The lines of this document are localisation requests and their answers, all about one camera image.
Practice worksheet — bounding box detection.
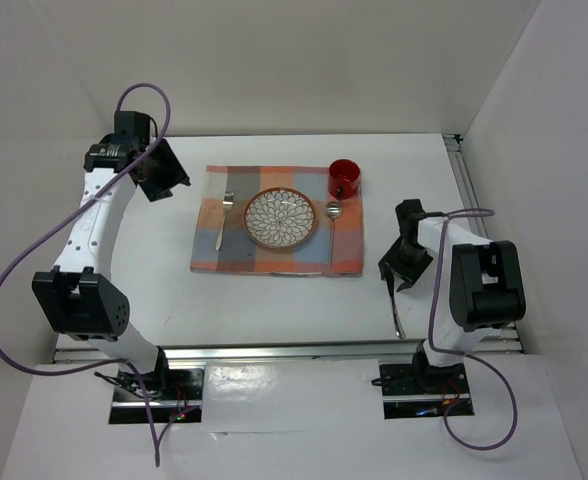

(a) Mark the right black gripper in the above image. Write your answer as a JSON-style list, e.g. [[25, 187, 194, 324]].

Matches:
[[379, 236, 435, 291]]

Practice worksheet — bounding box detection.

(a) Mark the silver table knife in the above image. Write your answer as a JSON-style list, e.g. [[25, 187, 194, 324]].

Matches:
[[385, 276, 406, 340]]

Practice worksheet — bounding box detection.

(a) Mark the silver fork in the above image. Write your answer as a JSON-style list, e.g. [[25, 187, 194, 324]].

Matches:
[[215, 191, 234, 251]]

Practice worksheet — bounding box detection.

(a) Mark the silver spoon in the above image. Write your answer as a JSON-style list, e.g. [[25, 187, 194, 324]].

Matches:
[[325, 201, 343, 269]]

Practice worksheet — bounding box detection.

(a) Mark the checkered orange blue cloth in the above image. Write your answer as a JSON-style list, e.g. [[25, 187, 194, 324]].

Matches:
[[190, 165, 364, 277]]

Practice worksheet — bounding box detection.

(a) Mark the red mug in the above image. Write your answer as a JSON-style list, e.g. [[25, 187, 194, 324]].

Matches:
[[328, 159, 361, 200]]

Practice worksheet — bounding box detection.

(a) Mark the floral patterned ceramic plate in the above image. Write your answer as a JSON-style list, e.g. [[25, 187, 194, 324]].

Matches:
[[242, 187, 318, 250]]

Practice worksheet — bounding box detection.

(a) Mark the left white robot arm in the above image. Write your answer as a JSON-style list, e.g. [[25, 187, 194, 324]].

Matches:
[[32, 111, 190, 399]]

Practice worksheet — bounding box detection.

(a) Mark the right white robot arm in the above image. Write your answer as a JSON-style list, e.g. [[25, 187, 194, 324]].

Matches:
[[378, 199, 526, 394]]

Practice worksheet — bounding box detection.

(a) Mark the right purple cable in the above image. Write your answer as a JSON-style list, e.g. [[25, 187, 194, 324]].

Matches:
[[427, 208, 519, 451]]

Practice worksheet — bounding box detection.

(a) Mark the purple cable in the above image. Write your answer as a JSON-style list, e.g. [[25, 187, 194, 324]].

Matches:
[[0, 83, 171, 468], [427, 208, 519, 451]]

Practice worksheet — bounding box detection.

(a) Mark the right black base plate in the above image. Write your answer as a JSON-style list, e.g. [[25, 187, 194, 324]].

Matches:
[[370, 358, 470, 396]]

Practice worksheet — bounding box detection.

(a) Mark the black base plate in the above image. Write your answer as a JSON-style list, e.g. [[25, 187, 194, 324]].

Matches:
[[108, 368, 204, 403], [370, 358, 470, 396]]

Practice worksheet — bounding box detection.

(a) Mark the right aluminium rail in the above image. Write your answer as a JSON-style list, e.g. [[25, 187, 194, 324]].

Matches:
[[442, 132, 520, 342]]

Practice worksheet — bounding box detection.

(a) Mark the aluminium rail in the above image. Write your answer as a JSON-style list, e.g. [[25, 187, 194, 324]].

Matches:
[[442, 132, 520, 342], [53, 329, 524, 364]]

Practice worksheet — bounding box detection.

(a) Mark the front aluminium rail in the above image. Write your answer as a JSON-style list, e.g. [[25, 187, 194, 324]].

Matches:
[[53, 329, 524, 364]]

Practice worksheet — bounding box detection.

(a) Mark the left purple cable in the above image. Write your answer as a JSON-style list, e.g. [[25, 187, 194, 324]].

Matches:
[[0, 83, 171, 468]]

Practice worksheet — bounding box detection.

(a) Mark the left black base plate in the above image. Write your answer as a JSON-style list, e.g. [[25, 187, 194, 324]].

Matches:
[[108, 368, 204, 403]]

